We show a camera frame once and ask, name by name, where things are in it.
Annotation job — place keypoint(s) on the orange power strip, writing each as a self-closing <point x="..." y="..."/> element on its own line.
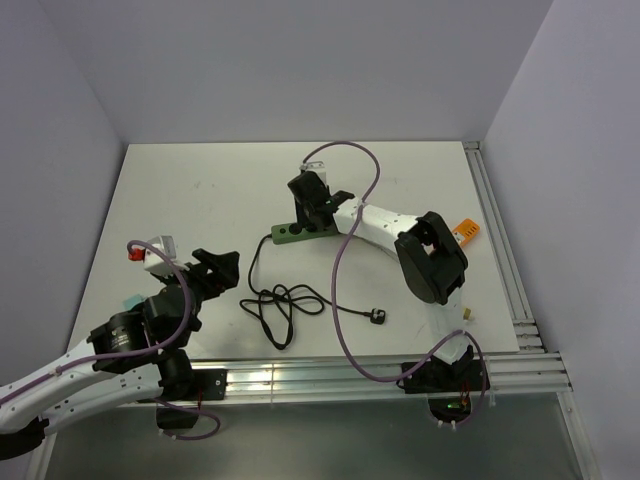
<point x="465" y="232"/>

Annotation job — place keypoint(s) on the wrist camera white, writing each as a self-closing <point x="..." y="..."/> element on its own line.
<point x="157" y="255"/>
<point x="317" y="167"/>

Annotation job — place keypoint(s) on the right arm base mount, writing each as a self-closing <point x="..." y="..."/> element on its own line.
<point x="458" y="381"/>

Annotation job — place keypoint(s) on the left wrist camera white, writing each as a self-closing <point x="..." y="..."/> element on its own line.
<point x="157" y="255"/>

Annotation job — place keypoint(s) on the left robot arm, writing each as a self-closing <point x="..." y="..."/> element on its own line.
<point x="137" y="355"/>

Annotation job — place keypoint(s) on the aluminium side rail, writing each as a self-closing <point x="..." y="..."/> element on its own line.
<point x="527" y="332"/>

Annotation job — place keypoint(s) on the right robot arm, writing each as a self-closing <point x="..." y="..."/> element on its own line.
<point x="432" y="262"/>

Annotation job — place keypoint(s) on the teal wall charger plug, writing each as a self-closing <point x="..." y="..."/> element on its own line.
<point x="133" y="301"/>

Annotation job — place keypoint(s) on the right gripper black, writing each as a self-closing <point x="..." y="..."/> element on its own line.
<point x="303" y="219"/>

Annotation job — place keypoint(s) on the aluminium front rail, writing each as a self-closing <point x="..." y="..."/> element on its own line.
<point x="329" y="380"/>

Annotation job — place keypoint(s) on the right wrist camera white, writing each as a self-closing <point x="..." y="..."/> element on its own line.
<point x="317" y="167"/>

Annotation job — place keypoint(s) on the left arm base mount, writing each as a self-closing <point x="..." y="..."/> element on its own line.
<point x="179" y="412"/>

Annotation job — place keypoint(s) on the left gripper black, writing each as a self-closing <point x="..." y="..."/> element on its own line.
<point x="224" y="274"/>

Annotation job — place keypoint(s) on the green power strip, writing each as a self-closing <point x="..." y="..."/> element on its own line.
<point x="292" y="232"/>

